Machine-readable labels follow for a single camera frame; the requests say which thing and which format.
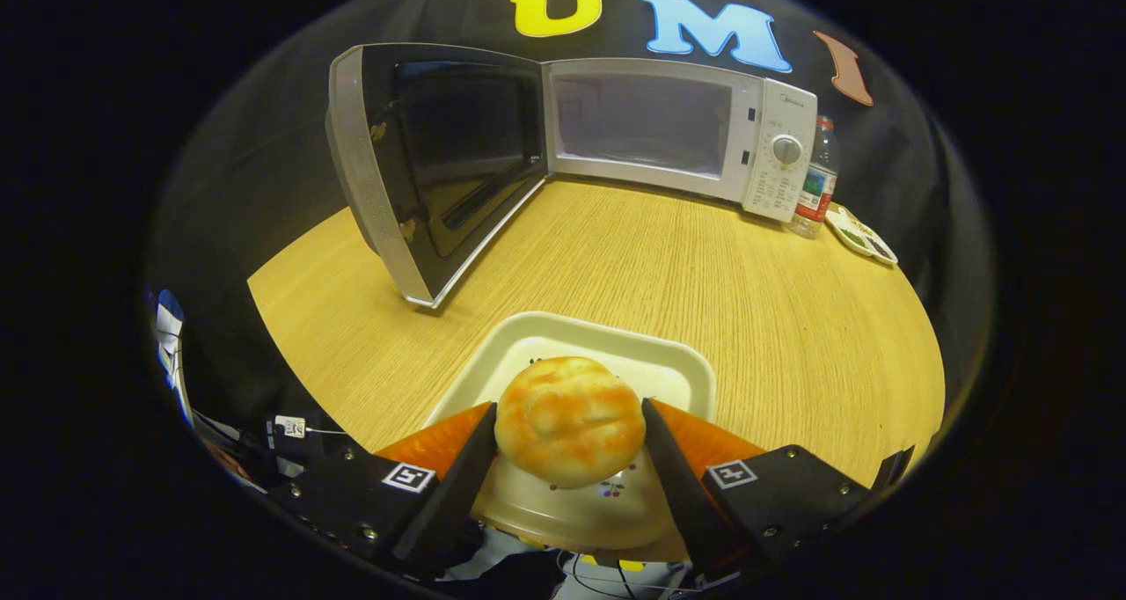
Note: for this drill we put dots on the cream tray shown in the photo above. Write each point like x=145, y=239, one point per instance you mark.
x=545, y=336

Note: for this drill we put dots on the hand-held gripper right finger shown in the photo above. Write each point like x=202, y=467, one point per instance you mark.
x=686, y=503

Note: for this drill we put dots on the white microwave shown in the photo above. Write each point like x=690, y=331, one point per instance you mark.
x=774, y=107

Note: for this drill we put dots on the white printed tag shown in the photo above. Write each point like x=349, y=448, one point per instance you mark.
x=289, y=426

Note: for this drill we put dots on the blue cloth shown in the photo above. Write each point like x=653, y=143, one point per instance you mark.
x=170, y=303

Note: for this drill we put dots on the golden bread bun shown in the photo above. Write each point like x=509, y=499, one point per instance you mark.
x=567, y=420

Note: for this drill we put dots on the clear water bottle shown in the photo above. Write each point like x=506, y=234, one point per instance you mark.
x=816, y=186

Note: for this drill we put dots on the white divided bean dish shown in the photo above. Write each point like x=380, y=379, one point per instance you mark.
x=858, y=235

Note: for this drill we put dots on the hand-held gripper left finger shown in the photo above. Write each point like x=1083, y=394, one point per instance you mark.
x=449, y=503

